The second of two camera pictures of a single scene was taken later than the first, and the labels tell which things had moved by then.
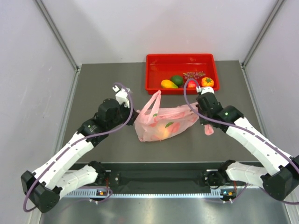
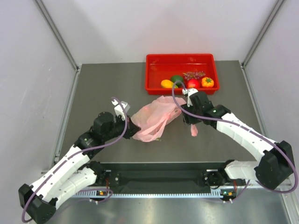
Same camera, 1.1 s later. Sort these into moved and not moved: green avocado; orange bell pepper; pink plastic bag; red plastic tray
Moved: pink plastic bag
Not moved: orange bell pepper; red plastic tray; green avocado
